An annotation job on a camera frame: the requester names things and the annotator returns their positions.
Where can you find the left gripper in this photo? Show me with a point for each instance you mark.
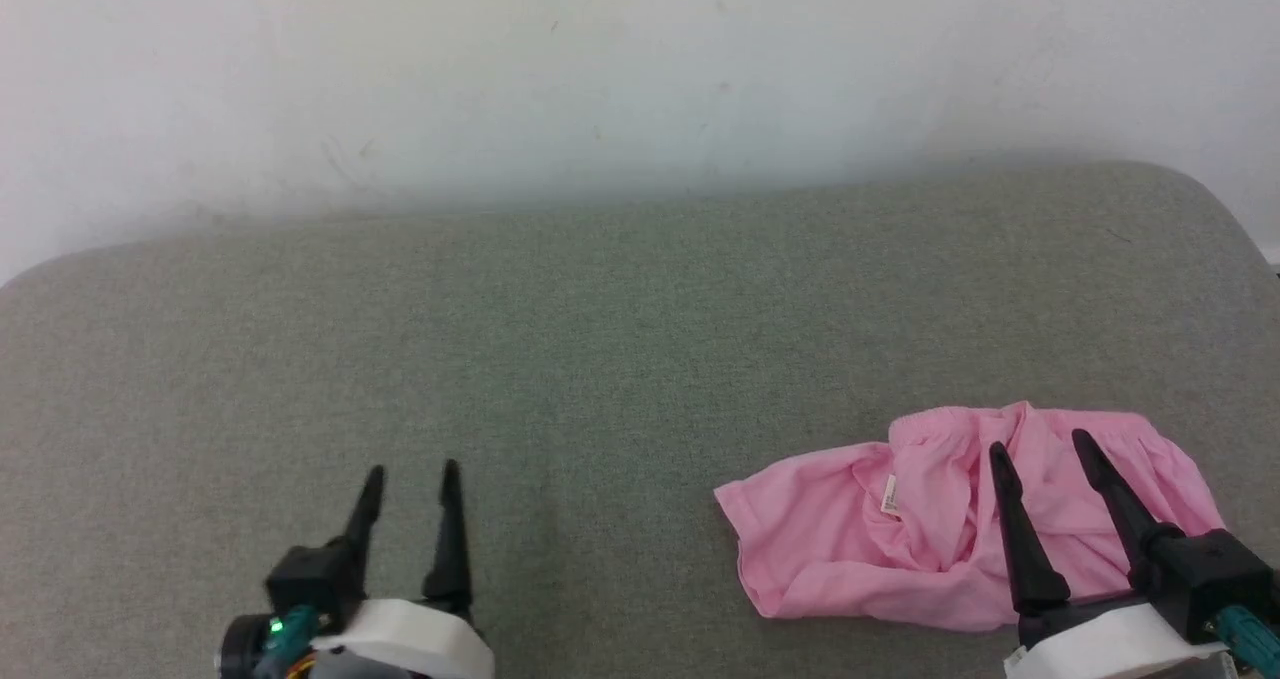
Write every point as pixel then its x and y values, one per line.
pixel 400 644

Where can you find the pink garment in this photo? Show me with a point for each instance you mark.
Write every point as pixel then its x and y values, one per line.
pixel 830 539

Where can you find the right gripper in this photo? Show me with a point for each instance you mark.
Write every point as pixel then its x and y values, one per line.
pixel 1190 569

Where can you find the grey-green fabric sofa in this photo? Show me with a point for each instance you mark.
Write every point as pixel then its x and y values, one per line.
pixel 600 359

